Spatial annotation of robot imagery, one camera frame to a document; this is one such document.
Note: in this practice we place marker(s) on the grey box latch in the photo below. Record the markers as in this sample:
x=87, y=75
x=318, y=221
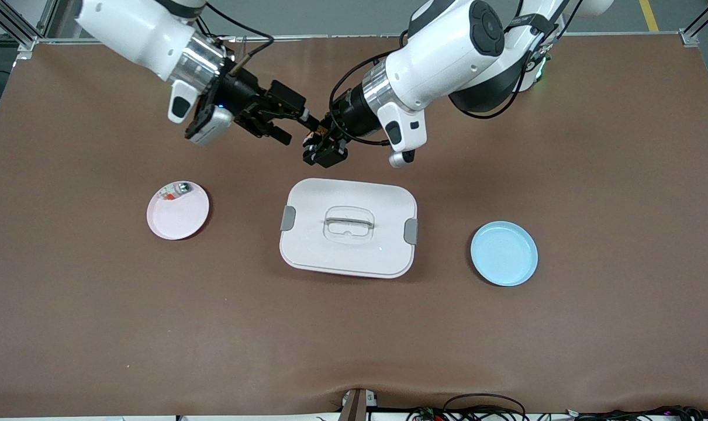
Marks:
x=411, y=231

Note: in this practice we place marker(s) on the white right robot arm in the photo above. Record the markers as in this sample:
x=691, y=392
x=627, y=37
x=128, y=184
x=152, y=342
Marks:
x=137, y=29

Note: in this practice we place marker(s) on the white lidded storage box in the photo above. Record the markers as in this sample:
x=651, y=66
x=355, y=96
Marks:
x=348, y=257

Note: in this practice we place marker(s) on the light blue round plate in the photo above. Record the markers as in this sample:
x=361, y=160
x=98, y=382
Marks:
x=504, y=254

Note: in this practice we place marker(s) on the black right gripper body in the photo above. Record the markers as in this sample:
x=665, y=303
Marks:
x=240, y=92

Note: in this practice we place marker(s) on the silver table edge rail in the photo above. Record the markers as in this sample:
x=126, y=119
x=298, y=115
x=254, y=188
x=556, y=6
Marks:
x=307, y=37

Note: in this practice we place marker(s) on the aluminium frame profile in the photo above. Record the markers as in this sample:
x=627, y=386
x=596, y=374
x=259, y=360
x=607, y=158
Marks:
x=9, y=23
x=696, y=29

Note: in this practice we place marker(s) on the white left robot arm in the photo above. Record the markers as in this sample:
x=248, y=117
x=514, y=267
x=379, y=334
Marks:
x=441, y=52

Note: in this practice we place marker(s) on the brown camera mount post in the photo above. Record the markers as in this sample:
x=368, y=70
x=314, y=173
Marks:
x=354, y=406

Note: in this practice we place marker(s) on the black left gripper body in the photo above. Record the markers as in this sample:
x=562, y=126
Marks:
x=350, y=114

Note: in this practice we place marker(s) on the pink round plate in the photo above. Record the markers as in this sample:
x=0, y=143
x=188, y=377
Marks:
x=178, y=222

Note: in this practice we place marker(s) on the brown table cover sheet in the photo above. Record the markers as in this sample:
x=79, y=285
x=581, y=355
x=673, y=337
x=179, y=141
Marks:
x=354, y=339

